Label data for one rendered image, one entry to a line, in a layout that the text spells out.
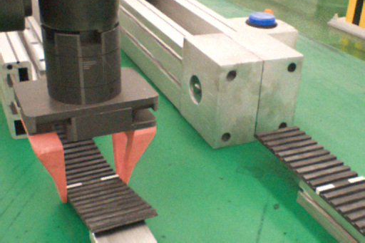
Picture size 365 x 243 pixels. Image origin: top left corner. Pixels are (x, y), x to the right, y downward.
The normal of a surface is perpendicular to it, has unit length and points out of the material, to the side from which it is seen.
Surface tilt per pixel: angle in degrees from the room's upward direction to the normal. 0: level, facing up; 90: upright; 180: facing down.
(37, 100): 1
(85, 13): 90
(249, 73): 90
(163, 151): 0
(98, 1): 90
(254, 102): 90
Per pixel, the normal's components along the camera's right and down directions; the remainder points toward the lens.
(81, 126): 0.46, 0.46
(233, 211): 0.07, -0.87
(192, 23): -0.89, 0.17
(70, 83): -0.09, 0.49
